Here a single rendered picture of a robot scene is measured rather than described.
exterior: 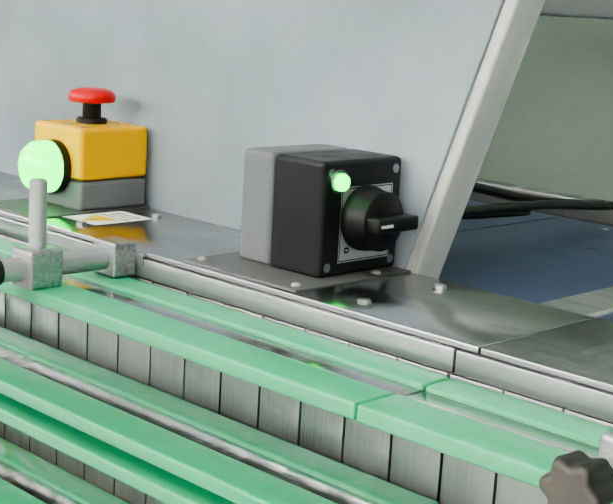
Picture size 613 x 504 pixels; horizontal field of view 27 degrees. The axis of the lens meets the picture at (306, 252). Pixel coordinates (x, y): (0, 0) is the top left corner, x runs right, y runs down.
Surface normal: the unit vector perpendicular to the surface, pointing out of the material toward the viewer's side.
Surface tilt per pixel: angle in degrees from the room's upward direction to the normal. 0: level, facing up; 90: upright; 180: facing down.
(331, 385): 90
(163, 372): 0
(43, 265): 90
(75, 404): 90
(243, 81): 0
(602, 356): 90
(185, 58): 0
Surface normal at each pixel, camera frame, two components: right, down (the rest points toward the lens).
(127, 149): 0.71, 0.18
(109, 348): -0.70, 0.10
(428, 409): 0.06, -0.98
